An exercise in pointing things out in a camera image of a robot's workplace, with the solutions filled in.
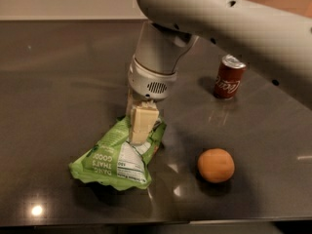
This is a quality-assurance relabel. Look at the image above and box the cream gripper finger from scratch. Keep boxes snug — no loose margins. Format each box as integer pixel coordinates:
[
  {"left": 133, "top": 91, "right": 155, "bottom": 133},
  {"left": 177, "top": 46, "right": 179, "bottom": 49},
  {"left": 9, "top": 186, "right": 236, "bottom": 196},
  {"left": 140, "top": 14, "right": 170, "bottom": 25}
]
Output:
[
  {"left": 130, "top": 101, "right": 159, "bottom": 145},
  {"left": 126, "top": 88, "right": 134, "bottom": 117}
]

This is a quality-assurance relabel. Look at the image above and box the green rice chip bag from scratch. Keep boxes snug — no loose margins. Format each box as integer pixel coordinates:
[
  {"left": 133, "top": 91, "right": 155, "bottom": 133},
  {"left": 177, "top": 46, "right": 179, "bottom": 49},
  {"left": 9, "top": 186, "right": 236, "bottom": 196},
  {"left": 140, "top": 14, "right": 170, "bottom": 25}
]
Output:
[{"left": 69, "top": 116, "right": 167, "bottom": 191}]

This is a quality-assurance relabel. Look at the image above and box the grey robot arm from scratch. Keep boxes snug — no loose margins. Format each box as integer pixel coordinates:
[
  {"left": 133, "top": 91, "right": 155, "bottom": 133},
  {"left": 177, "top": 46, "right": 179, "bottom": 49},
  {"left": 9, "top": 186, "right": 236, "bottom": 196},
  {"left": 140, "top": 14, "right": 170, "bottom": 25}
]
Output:
[{"left": 127, "top": 0, "right": 312, "bottom": 144}]

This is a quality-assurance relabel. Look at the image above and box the red soda can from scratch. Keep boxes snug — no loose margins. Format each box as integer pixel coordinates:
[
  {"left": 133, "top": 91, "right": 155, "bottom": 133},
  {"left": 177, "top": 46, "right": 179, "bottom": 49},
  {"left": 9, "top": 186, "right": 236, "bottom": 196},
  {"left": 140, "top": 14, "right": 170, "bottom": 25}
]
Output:
[{"left": 214, "top": 55, "right": 247, "bottom": 99}]

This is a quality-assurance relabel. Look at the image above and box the orange fruit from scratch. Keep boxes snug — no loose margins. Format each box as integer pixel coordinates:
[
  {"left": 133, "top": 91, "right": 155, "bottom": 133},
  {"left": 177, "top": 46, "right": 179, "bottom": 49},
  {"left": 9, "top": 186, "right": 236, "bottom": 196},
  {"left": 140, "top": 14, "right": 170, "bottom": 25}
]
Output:
[{"left": 197, "top": 148, "right": 235, "bottom": 183}]

